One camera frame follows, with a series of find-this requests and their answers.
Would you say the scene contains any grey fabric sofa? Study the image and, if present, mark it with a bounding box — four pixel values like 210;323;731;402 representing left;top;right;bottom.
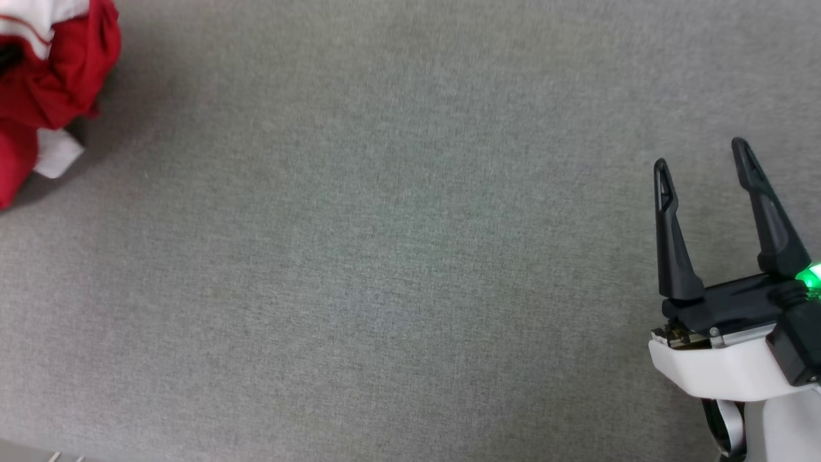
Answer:
0;0;821;462

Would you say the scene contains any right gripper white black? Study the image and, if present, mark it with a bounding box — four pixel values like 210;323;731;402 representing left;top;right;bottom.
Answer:
648;137;821;402

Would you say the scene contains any red and white basketball jersey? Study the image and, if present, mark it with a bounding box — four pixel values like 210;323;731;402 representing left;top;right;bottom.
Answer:
0;0;123;211

